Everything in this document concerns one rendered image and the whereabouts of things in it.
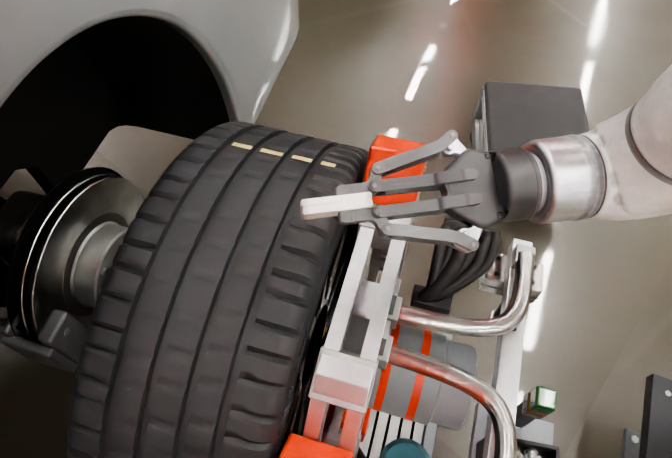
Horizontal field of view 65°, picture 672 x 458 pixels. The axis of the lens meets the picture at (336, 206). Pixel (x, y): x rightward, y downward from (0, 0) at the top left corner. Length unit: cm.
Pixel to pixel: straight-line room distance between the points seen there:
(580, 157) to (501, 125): 134
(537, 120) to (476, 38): 91
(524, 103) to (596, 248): 60
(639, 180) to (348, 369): 35
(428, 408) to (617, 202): 41
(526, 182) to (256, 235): 29
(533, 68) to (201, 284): 227
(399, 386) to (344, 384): 23
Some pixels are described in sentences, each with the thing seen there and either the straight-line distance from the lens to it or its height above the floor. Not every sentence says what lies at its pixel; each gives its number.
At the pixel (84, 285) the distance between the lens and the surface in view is 97.
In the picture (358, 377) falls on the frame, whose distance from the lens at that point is 60.
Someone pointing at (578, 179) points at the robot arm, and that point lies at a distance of 56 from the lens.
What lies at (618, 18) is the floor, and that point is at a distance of 314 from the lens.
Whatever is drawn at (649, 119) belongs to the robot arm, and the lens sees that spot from 53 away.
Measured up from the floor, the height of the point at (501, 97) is 34.
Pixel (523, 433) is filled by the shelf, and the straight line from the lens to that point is 133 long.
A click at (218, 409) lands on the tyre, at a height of 113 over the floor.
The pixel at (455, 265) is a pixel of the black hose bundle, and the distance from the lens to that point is 76.
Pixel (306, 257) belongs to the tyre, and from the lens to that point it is 59.
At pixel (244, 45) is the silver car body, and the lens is 114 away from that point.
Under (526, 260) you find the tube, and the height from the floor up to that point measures 101.
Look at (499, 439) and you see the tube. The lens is 72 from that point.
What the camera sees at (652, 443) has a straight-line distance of 161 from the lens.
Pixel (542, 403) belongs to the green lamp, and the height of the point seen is 66.
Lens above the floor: 170
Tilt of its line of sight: 57 degrees down
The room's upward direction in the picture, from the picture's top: straight up
